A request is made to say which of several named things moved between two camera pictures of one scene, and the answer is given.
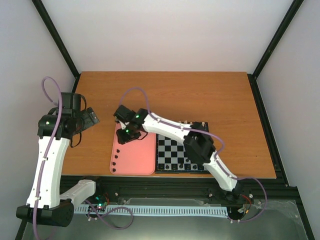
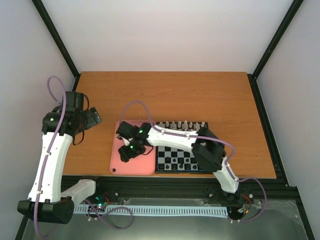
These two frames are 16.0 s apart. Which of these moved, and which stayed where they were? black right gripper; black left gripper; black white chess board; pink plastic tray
Moved: black right gripper
Stayed: black left gripper; black white chess board; pink plastic tray
